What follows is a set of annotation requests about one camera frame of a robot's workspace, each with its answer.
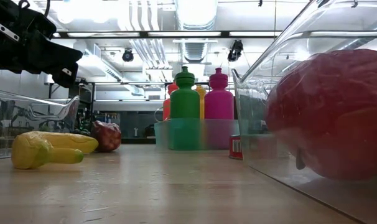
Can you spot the dark red apple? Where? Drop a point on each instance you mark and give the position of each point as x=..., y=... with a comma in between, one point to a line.
x=106, y=137

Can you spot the tin can with red label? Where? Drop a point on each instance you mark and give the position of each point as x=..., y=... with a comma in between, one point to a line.
x=235, y=147

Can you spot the silver ceiling duct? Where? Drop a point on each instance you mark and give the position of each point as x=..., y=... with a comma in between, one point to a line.
x=196, y=15

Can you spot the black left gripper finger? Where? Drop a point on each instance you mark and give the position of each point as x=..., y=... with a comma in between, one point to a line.
x=26, y=32
x=67, y=73

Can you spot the black shelf rack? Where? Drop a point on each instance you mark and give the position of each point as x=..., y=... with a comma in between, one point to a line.
x=92, y=96

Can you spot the green plastic bottle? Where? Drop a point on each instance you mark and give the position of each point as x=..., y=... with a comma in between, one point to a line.
x=184, y=102

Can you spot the orange plastic bottle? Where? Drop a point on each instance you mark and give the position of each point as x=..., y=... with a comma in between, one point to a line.
x=166, y=109

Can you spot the yellow banana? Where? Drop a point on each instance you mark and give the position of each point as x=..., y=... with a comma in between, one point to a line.
x=36, y=149

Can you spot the pink plastic bottle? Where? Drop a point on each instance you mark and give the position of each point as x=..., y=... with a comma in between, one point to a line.
x=219, y=102

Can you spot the black aluminium frame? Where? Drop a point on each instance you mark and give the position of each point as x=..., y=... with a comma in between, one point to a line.
x=225, y=34

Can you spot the yellow plastic bottle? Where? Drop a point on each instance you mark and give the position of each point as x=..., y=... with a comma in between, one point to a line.
x=201, y=105

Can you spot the teal translucent tray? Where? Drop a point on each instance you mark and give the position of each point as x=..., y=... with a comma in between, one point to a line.
x=163, y=137

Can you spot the clear plastic bin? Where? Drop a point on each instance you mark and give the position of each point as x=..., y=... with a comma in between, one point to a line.
x=67, y=109
x=331, y=199

